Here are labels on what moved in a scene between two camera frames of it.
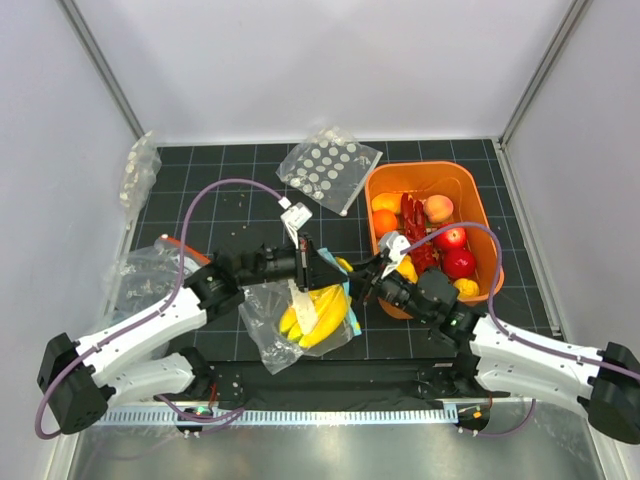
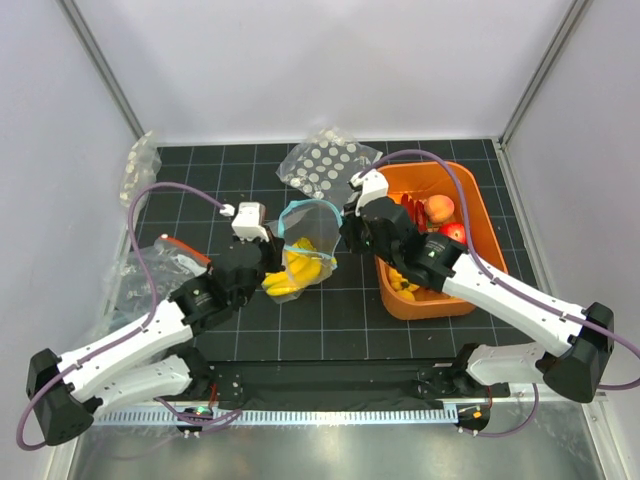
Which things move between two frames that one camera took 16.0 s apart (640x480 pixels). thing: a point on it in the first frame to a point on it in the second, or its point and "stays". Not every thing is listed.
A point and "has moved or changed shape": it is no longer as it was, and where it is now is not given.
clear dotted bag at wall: (142, 167) stays
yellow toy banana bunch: (329, 303) has moved or changed shape
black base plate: (338, 382) stays
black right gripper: (362, 271) to (350, 227)
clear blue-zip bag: (261, 306) has moved or changed shape
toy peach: (438, 208) stays
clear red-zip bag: (150, 273) stays
